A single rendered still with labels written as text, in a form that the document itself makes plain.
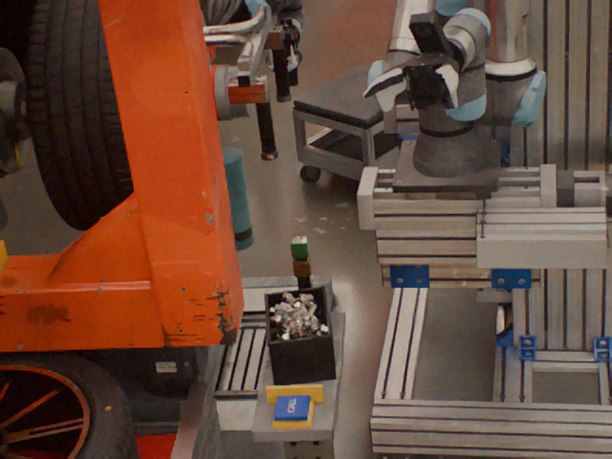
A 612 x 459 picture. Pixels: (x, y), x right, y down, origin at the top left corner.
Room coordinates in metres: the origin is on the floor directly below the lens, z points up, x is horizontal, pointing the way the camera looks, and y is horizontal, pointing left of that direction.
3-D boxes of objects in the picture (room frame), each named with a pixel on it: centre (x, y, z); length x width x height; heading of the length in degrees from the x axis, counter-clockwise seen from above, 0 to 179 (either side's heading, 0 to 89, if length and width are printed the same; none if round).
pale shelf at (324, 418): (2.13, 0.04, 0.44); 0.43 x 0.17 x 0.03; 172
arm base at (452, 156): (2.32, -0.33, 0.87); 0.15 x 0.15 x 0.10
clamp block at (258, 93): (2.59, 0.09, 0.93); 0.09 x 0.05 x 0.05; 82
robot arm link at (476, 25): (2.02, -0.33, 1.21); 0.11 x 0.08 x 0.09; 153
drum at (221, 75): (2.78, 0.20, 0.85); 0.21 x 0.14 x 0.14; 82
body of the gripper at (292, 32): (3.06, -0.01, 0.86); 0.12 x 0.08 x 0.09; 172
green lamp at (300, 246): (2.33, 0.01, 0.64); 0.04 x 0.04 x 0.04; 82
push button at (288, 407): (1.96, 0.07, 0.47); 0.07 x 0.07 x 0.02; 82
